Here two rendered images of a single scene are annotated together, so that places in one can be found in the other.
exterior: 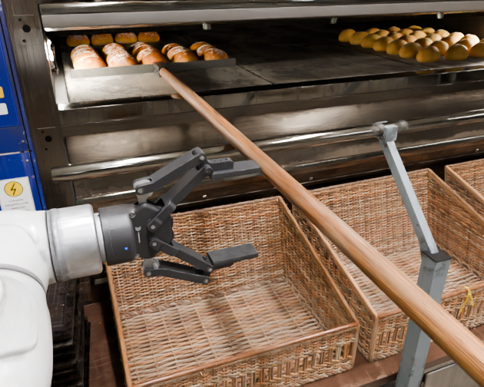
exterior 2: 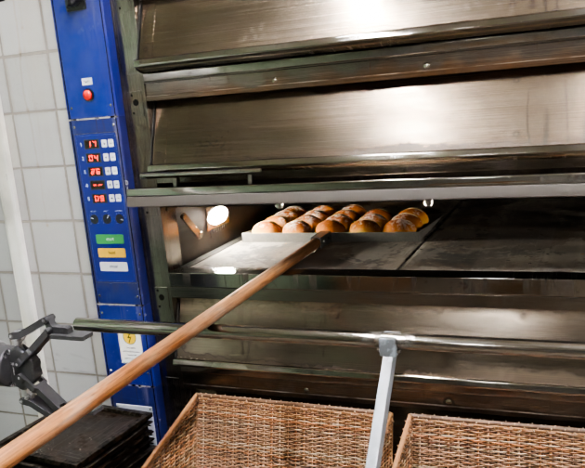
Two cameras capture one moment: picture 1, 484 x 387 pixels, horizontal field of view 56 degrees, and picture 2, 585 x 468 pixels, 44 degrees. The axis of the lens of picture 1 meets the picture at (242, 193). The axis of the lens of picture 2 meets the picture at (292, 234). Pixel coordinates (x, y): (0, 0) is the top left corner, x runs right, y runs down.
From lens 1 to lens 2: 1.12 m
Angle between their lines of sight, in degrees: 44
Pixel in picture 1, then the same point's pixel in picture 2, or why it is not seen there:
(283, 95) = (393, 284)
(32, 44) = (152, 214)
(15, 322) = not seen: outside the picture
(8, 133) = (128, 288)
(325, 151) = (460, 367)
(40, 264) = not seen: outside the picture
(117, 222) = not seen: outside the picture
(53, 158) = (164, 316)
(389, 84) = (561, 288)
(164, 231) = (27, 370)
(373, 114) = (548, 328)
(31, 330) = not seen: outside the picture
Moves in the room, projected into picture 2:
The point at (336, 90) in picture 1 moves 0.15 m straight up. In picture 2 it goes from (471, 286) to (468, 221)
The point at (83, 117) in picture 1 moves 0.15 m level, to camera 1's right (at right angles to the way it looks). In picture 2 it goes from (188, 281) to (226, 288)
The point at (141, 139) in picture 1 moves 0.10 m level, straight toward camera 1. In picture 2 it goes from (243, 311) to (221, 323)
